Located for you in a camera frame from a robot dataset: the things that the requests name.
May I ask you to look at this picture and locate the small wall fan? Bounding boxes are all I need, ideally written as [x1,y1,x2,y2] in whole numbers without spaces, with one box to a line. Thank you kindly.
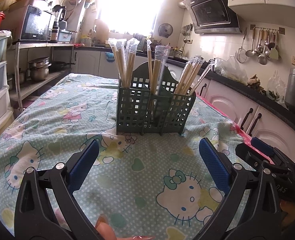
[158,22,174,37]

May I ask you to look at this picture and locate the thin clear plastic bag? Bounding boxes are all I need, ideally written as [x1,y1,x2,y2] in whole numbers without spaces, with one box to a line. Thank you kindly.
[266,70,287,101]

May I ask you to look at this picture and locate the black range hood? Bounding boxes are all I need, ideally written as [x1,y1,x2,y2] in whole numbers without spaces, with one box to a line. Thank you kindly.
[182,0,242,35]

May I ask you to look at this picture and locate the wall hook rail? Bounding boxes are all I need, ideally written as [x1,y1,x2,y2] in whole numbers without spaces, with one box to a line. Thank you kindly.
[250,24,286,34]

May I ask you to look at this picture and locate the metal shelf rack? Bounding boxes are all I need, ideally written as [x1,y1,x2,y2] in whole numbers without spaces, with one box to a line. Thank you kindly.
[6,41,76,112]

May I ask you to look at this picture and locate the wooden cutting board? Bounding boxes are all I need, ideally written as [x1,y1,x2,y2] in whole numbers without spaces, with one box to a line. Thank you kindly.
[95,19,110,33]

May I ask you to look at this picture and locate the bunch of bamboo chopsticks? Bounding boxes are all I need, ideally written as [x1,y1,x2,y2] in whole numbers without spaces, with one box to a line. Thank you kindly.
[108,38,214,97]

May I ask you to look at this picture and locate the kitchen window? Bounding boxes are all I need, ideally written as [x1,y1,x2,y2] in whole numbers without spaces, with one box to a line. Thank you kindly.
[99,0,163,35]

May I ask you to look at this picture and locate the person's left hand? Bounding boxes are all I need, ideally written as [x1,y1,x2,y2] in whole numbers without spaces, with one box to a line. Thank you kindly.
[94,214,156,240]

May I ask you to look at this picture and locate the black blender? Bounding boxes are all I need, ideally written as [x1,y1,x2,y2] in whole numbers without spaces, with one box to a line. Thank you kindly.
[51,4,68,42]

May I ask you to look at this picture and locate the small steel pot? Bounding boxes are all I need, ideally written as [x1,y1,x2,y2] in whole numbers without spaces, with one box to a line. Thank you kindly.
[7,70,27,85]

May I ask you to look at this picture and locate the wire skimmer strainer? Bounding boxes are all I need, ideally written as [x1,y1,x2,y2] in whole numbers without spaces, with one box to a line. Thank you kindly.
[235,29,249,64]

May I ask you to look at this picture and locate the green plastic utensil basket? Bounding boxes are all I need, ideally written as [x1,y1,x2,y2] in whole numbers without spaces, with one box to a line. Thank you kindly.
[116,61,196,136]

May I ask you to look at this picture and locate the black kitchen countertop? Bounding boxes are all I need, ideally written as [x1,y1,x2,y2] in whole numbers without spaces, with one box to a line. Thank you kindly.
[74,44,295,136]

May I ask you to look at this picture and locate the brown cardboard box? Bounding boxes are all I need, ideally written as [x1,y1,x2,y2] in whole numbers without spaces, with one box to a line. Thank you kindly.
[8,0,47,12]

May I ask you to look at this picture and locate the black microwave oven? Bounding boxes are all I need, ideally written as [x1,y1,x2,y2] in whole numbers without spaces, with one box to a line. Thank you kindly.
[19,4,55,42]

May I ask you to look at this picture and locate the wall mounted utensil holder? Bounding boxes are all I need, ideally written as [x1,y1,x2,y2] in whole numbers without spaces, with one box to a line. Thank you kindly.
[84,0,96,12]

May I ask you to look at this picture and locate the cartoon cat printed blanket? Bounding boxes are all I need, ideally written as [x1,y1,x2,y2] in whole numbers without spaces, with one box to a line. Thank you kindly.
[0,73,254,240]

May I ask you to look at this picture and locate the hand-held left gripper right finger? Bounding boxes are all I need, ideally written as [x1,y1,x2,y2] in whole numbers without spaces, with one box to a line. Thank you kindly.
[197,137,280,240]

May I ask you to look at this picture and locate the pale green lidded container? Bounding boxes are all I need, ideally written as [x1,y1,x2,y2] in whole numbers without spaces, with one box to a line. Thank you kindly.
[57,29,75,43]

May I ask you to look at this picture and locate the person's right hand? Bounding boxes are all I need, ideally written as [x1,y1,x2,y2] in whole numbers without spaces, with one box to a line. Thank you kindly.
[280,200,295,230]

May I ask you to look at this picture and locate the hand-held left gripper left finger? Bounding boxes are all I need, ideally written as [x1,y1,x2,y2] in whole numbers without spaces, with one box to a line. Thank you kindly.
[14,139,103,240]

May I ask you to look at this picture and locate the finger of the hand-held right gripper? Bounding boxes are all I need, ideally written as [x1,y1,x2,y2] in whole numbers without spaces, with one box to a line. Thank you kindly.
[251,137,294,163]
[235,143,270,168]

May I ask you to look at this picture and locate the row of hanging metal ladles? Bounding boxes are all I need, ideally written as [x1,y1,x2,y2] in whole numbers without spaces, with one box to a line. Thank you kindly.
[245,28,280,66]

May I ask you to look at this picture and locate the black frying pan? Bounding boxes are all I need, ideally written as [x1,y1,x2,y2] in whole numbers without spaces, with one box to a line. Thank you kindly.
[49,61,76,73]

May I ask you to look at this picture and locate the stacked steel pots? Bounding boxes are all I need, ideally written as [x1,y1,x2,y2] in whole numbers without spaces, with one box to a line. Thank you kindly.
[27,57,52,82]

